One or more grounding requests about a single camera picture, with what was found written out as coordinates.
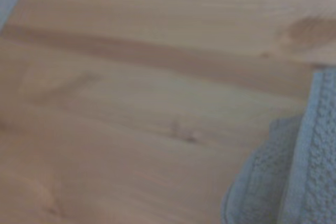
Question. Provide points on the grey terry towel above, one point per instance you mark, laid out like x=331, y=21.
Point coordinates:
x=309, y=161

